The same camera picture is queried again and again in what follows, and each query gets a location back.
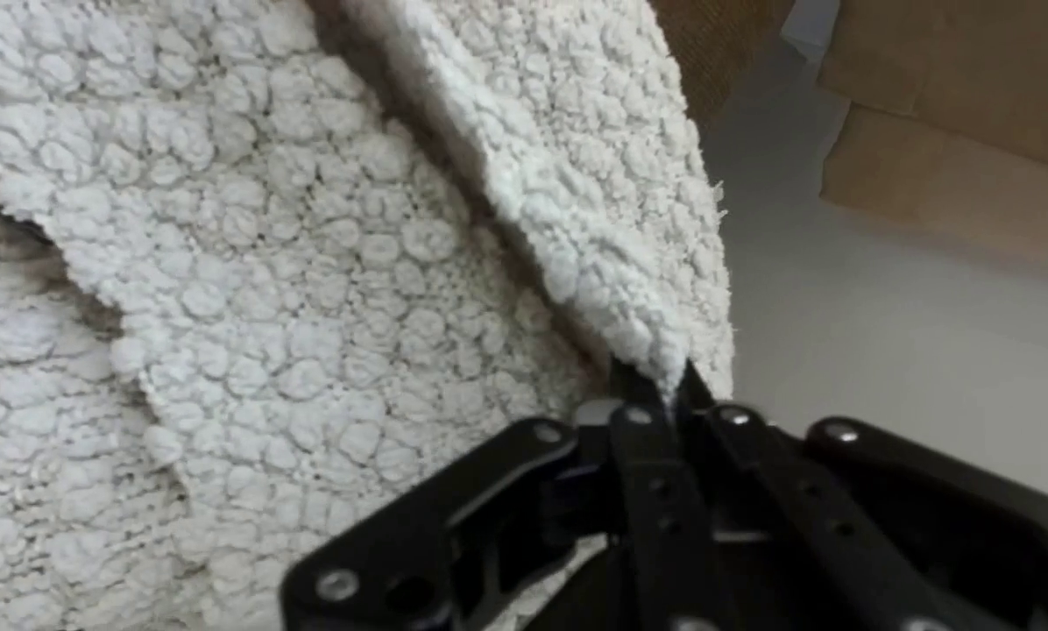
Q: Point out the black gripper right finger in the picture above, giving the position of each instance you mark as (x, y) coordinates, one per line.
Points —
(848, 527)

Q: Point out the tan curtain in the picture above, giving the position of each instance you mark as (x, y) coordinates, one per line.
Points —
(964, 107)

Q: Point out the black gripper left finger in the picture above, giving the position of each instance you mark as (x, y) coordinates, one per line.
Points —
(650, 513)

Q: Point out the white knitted blanket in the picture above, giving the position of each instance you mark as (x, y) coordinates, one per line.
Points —
(312, 269)

